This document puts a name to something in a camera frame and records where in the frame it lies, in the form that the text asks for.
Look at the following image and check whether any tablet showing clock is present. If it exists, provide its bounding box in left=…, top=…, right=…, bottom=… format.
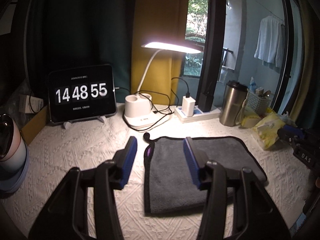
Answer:
left=48, top=63, right=117, bottom=124

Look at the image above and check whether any cardboard box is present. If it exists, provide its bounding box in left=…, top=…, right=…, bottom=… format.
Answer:
left=21, top=106, right=48, bottom=145

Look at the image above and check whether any yellow snack bag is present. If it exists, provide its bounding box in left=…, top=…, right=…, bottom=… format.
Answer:
left=252, top=113, right=285, bottom=150

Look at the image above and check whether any stainless steel tumbler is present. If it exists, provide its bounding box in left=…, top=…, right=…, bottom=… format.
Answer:
left=219, top=80, right=248, bottom=127

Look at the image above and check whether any purple and grey towel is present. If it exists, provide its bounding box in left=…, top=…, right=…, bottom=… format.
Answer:
left=143, top=133, right=267, bottom=215

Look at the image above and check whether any black lamp cable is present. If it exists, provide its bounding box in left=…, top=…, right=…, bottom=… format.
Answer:
left=122, top=77, right=190, bottom=132

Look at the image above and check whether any white storage basket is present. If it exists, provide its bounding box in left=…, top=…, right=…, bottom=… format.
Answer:
left=247, top=91, right=271, bottom=115

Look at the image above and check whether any white tablet stand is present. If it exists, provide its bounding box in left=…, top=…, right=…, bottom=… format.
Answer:
left=62, top=115, right=107, bottom=130

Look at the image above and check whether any white textured table cloth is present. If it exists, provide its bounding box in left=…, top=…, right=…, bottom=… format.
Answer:
left=1, top=112, right=310, bottom=239

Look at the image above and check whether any white phone charger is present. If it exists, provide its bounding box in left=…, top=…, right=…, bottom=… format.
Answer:
left=182, top=96, right=196, bottom=117

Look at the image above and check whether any white round security camera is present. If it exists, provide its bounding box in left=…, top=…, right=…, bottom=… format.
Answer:
left=1, top=114, right=29, bottom=195

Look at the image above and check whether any white hanging shirt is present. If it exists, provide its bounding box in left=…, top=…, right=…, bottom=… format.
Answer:
left=254, top=16, right=285, bottom=72

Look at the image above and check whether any yellow curtain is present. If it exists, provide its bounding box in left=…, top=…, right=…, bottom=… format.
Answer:
left=130, top=0, right=190, bottom=106

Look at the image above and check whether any yellow tissue pack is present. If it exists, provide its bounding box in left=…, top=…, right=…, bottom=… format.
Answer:
left=240, top=106, right=261, bottom=128

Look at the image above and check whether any white desk lamp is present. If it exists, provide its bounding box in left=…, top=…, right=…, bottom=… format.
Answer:
left=123, top=38, right=203, bottom=132

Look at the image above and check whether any white power strip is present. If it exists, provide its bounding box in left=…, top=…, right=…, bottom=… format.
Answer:
left=174, top=106, right=221, bottom=123

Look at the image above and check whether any dark green curtain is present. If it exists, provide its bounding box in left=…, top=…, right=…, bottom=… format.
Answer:
left=25, top=0, right=136, bottom=102

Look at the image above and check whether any black window frame post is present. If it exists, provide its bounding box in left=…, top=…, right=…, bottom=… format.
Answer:
left=196, top=0, right=226, bottom=112

